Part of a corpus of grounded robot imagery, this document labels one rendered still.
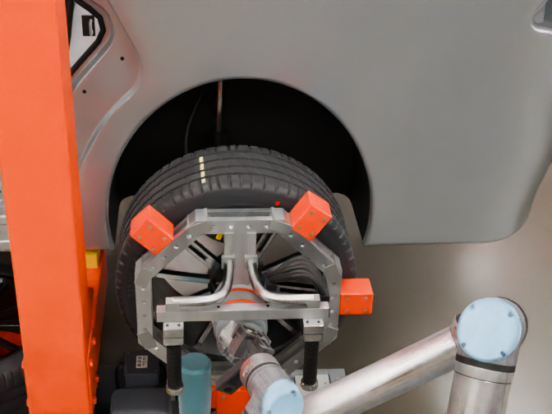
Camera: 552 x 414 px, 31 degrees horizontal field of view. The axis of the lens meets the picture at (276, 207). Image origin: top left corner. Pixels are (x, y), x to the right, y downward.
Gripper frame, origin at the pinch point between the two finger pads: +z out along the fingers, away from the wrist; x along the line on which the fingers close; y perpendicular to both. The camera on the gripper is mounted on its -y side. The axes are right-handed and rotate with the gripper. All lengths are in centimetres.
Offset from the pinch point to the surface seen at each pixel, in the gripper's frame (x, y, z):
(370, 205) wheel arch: -55, 36, 56
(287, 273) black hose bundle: -12.0, 17.7, 8.5
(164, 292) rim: -7, -12, 55
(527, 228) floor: -208, 45, 160
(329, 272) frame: -27.6, 20.7, 15.7
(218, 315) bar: 0.8, 2.2, 6.1
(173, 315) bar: 10.0, -2.5, 9.1
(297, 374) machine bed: -85, -35, 89
